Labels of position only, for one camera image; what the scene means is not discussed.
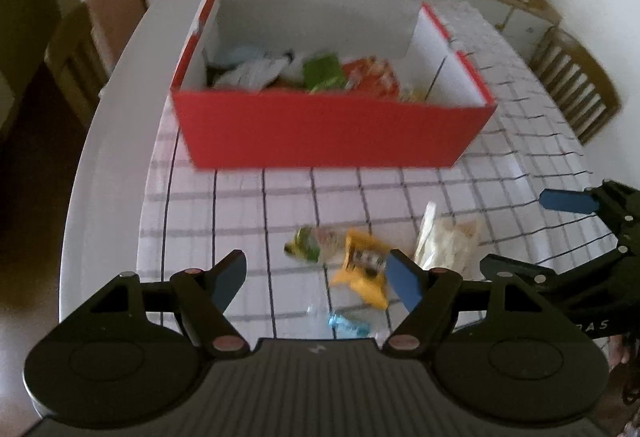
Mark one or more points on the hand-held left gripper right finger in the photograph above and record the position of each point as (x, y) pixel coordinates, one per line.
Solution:
(402, 282)

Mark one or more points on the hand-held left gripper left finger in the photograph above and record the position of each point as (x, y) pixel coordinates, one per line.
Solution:
(227, 274)

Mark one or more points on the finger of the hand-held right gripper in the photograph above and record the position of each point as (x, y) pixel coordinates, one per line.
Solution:
(565, 200)
(492, 263)

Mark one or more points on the yellow snack packet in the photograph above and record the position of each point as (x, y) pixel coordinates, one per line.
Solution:
(362, 274)

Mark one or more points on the clear snack packet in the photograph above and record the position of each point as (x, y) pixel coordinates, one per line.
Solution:
(445, 239)

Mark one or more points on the blue candy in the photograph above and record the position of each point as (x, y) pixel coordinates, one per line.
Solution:
(347, 324)

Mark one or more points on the green white snack packet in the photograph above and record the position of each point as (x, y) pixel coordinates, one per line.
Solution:
(312, 244)

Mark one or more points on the red cardboard box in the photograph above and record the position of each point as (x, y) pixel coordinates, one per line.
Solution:
(325, 137)

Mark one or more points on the orange red snack packet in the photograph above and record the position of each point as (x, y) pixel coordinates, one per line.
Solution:
(372, 78)

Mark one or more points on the person's right hand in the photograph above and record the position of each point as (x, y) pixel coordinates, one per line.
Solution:
(620, 349)

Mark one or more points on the checked white tablecloth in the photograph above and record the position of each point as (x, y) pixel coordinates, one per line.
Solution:
(350, 197)

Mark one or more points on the pale wooden cabinet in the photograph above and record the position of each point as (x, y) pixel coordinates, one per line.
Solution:
(525, 17)

